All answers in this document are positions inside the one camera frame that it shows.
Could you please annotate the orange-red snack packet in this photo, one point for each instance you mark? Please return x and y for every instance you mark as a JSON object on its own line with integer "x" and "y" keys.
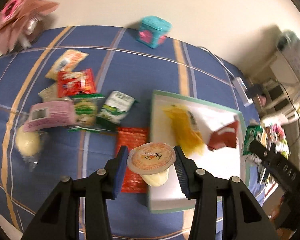
{"x": 132, "y": 137}

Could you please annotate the pudding cup with orange lid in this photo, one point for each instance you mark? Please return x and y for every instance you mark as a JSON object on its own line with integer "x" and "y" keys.
{"x": 150, "y": 157}

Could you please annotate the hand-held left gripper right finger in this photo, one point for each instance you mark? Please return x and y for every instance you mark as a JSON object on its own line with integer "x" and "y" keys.
{"x": 181, "y": 170}

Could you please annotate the white power strip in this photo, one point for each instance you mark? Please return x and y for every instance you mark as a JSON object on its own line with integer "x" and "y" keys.
{"x": 242, "y": 90}

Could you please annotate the pale orange snack packet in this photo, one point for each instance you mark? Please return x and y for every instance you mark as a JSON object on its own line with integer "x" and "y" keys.
{"x": 67, "y": 60}

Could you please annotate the dark red snack packet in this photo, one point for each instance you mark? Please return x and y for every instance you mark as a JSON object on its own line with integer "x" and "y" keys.
{"x": 225, "y": 137}

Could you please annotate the teal box with pink hearts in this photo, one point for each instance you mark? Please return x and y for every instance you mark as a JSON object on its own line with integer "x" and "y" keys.
{"x": 152, "y": 31}

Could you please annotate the blue plaid bed sheet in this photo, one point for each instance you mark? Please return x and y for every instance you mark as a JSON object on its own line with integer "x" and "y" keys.
{"x": 140, "y": 67}

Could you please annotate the small white snack packet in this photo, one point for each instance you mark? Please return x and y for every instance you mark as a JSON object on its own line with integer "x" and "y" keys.
{"x": 48, "y": 93}

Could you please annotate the green white snack packet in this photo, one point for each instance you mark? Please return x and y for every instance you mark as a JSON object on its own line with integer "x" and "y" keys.
{"x": 116, "y": 105}

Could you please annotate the green white cookie packet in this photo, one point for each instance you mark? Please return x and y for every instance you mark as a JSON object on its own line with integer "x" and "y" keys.
{"x": 85, "y": 110}

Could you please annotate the black power adapter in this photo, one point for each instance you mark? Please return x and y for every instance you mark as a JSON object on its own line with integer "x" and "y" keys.
{"x": 255, "y": 91}

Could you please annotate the pink snack packet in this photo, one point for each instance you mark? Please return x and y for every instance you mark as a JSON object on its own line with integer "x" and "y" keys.
{"x": 52, "y": 113}

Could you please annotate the yellow snack packet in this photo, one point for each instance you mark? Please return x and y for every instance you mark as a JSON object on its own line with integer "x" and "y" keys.
{"x": 182, "y": 127}

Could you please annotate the pile of colourful items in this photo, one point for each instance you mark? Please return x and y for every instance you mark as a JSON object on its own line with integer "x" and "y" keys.
{"x": 275, "y": 135}

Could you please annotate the white box with green rim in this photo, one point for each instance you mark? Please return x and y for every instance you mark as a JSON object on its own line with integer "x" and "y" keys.
{"x": 215, "y": 170}

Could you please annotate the bun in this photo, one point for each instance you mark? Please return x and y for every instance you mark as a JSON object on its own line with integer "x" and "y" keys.
{"x": 27, "y": 141}

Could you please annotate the pink paper flower bouquet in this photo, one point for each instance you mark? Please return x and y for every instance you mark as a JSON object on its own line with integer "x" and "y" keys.
{"x": 15, "y": 12}

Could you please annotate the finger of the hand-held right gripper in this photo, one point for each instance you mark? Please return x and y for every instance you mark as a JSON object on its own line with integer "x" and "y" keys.
{"x": 261, "y": 152}

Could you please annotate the red white snack packet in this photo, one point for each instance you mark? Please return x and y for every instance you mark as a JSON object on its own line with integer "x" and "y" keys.
{"x": 75, "y": 82}

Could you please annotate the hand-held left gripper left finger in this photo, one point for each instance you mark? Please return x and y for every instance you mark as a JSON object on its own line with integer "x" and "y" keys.
{"x": 121, "y": 170}

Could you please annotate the white shelf unit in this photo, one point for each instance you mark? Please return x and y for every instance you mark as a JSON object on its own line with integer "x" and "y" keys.
{"x": 290, "y": 62}

